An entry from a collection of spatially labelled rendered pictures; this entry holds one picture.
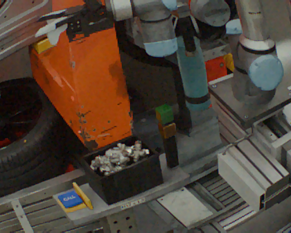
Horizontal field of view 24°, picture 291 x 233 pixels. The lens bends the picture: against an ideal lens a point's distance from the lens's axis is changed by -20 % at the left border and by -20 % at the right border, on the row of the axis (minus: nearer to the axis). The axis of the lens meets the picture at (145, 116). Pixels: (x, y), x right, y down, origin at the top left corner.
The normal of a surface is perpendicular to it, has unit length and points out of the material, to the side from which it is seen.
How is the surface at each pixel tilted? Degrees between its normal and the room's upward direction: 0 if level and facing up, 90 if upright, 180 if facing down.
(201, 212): 0
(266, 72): 98
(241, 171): 0
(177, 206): 0
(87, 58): 90
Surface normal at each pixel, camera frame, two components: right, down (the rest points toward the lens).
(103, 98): 0.45, 0.42
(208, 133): -0.16, -0.83
